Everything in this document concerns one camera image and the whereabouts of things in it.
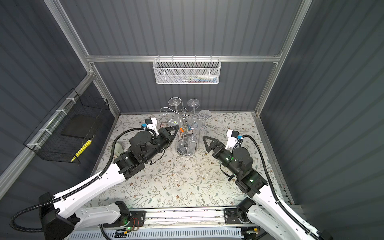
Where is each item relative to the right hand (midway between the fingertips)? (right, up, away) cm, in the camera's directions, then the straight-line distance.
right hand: (207, 141), depth 66 cm
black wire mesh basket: (-67, +9, +8) cm, 68 cm away
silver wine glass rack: (-11, -7, +32) cm, 35 cm away
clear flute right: (-1, +13, +11) cm, 17 cm away
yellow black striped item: (-58, -4, +2) cm, 58 cm away
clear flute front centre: (-6, +8, +3) cm, 11 cm away
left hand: (-12, +7, -1) cm, 14 cm away
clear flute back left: (-17, +21, +16) cm, 31 cm away
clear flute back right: (-7, +20, +17) cm, 27 cm away
